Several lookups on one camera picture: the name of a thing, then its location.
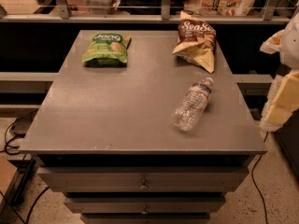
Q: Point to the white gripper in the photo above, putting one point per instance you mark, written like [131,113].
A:
[291,44]

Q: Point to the clear plastic water bottle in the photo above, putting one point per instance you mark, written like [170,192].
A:
[192,106]

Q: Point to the brown yellow chip bag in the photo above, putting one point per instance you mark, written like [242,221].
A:
[196,42]

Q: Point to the black bag background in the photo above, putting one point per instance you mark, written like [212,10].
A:
[149,7]

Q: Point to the green rice chip bag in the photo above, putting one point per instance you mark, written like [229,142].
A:
[107,49]

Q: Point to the grey drawer cabinet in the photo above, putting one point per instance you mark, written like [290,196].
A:
[121,117]

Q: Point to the grey metal railing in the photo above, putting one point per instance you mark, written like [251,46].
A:
[75,11]

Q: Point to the middle drawer with knob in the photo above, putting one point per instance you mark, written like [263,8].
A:
[154,205]

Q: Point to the drawer with knob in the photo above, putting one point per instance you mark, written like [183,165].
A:
[155,179]
[154,205]

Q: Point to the bottom drawer front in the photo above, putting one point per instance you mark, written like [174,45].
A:
[146,219]

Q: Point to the top drawer with knob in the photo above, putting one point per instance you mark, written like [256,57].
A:
[155,179]

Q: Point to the wooden board left floor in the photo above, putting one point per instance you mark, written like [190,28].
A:
[8,176]

